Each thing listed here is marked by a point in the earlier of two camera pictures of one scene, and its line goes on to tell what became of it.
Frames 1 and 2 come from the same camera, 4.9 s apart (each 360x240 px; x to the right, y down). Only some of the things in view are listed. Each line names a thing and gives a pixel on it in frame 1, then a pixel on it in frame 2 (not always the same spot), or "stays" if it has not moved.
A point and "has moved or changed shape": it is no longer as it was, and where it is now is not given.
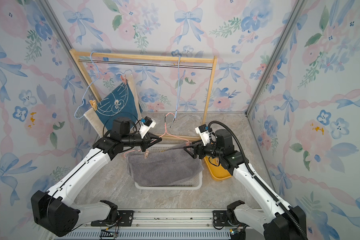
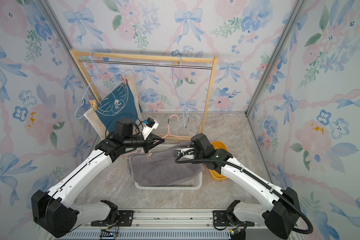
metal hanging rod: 144,64 stays
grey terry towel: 170,165 stays
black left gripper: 147,140 stays
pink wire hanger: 163,134 has moved or changed shape
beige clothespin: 93,104 stays
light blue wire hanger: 179,90 to 181,95
